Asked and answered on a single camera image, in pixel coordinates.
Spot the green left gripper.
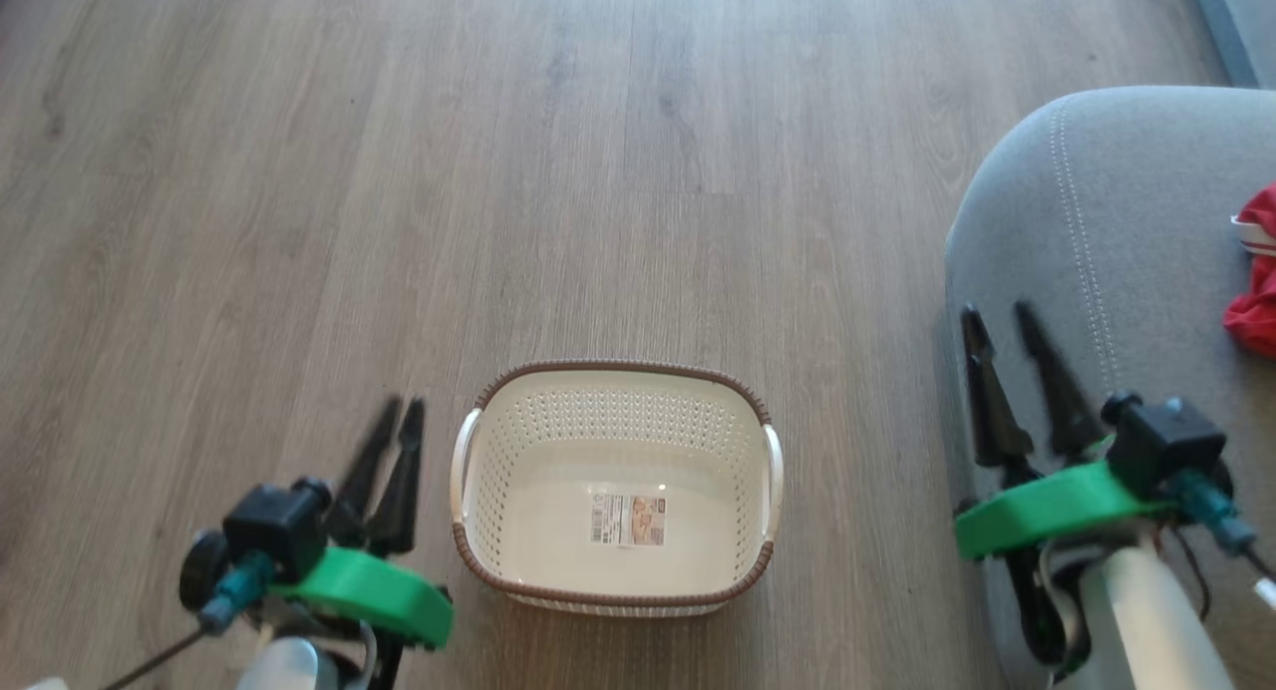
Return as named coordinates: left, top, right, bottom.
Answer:
left=267, top=396, right=455, bottom=651

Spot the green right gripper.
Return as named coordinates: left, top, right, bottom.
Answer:
left=955, top=301, right=1177, bottom=561

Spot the red cloth garment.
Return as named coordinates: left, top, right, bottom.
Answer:
left=1223, top=181, right=1276, bottom=359

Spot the grey and yellow sofa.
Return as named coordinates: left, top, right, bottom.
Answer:
left=942, top=0, right=1276, bottom=690

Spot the paper label sticker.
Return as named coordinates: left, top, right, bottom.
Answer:
left=590, top=493, right=667, bottom=547

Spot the white perforated laundry basket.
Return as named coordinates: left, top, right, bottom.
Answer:
left=449, top=359, right=786, bottom=619

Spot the left camera cable teal plug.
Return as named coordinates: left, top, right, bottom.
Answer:
left=100, top=550, right=275, bottom=690

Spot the camera cable teal plug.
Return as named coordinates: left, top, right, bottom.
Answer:
left=100, top=550, right=275, bottom=690
left=1166, top=471, right=1276, bottom=611

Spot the right camera cable teal plug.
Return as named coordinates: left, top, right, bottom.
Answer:
left=1166, top=471, right=1276, bottom=611

